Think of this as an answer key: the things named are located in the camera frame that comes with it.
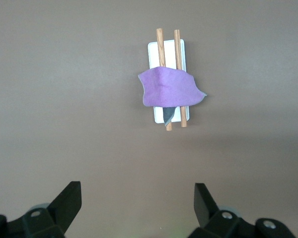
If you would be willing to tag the white rack with wooden rods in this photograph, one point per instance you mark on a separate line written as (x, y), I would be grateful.
(154, 54)

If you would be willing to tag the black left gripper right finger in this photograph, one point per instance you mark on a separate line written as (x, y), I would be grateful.
(206, 208)

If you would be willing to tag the purple towel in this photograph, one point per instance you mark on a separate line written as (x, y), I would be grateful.
(169, 86)

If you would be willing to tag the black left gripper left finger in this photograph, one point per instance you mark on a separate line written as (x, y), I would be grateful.
(64, 205)

